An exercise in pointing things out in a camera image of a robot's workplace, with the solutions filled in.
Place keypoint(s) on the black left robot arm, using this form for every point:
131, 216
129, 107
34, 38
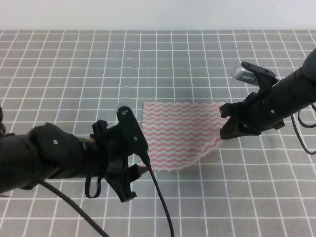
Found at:
48, 152

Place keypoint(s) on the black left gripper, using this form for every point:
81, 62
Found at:
111, 164

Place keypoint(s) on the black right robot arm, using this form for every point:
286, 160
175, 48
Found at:
274, 101

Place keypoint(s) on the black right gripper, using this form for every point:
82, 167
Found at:
248, 118

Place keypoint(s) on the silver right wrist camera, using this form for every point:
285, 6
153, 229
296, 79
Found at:
241, 73

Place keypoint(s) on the pink white wavy towel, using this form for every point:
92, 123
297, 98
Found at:
179, 134

